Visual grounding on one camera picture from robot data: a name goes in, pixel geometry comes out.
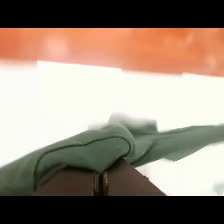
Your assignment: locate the green T-shirt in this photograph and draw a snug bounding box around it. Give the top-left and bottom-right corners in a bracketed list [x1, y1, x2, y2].
[0, 113, 224, 197]

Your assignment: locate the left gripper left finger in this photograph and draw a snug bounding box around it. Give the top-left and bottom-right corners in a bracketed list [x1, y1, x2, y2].
[35, 166, 100, 197]

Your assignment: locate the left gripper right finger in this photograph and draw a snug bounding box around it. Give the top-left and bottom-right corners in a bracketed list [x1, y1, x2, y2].
[101, 157, 167, 197]

